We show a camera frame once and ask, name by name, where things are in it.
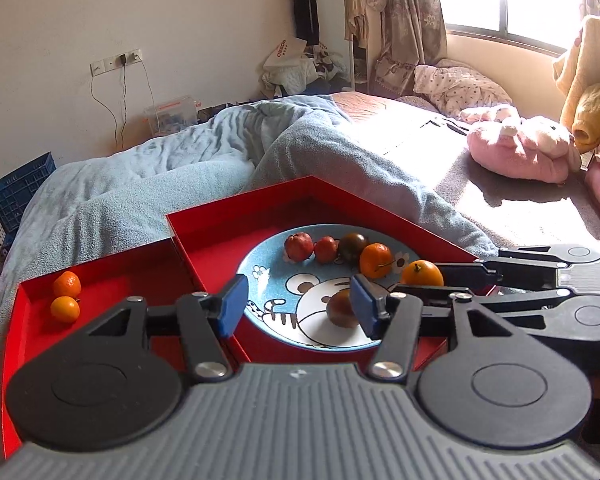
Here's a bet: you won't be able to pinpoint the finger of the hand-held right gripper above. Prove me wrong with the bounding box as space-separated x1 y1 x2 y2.
395 284 582 337
436 243 600 289

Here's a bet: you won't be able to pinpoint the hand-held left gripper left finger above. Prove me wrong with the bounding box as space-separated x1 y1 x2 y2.
87 275 251 382

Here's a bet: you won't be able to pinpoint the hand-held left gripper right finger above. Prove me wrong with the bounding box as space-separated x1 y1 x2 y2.
350 274 519 382

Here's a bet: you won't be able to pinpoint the dark tomato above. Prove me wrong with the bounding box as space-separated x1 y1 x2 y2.
338 232 370 264
326 289 360 330

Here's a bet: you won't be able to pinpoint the small orange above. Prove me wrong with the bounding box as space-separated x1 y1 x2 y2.
53 270 82 298
49 295 81 324
358 242 395 280
400 259 445 289

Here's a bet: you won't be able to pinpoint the blue cartoon plate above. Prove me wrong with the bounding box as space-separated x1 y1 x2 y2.
235 223 432 350

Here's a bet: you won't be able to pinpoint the red tray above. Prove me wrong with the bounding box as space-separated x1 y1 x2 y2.
0 238 242 462
165 175 497 377

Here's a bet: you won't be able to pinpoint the red fruit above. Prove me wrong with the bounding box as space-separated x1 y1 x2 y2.
313 236 340 264
283 232 315 263

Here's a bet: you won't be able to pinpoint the bed with brown sheet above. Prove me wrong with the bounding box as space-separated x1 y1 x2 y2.
330 91 600 262

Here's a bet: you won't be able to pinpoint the pink plush toy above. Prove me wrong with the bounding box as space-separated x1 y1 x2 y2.
467 104 584 184

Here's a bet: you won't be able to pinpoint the light blue blanket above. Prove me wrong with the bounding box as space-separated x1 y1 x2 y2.
0 94 499 392

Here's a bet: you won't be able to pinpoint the dark object on bed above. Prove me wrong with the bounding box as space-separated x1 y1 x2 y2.
419 115 471 137

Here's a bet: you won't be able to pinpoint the clear plastic storage box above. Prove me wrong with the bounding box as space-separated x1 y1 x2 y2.
143 95 201 137

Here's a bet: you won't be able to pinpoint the yellow fleece blanket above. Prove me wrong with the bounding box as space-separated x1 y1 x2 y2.
552 12 600 154

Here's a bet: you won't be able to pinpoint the pile of clothes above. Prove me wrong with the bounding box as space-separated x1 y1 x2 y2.
259 42 354 99

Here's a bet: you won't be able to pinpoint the blue plastic crate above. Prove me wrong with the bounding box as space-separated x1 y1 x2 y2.
0 152 57 219

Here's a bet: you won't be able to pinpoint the brown floral curtain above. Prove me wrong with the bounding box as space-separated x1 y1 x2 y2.
369 0 449 99

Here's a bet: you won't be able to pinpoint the white shopping bag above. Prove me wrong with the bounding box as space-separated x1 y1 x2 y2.
263 37 309 74

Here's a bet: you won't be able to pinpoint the window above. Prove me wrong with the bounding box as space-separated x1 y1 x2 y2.
444 0 589 57

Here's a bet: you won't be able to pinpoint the beige hanging clothes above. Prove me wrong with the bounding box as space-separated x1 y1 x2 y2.
343 0 386 52

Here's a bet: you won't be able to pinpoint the black hanging coat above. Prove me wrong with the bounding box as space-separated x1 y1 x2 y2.
293 0 321 47

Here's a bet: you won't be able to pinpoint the thin black cable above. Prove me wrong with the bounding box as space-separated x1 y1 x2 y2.
89 75 124 149

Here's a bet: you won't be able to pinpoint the black charger cable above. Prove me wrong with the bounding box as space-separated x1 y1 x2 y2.
121 64 156 112

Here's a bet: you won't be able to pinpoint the white wall socket strip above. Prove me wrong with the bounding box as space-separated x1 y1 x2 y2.
89 48 144 77

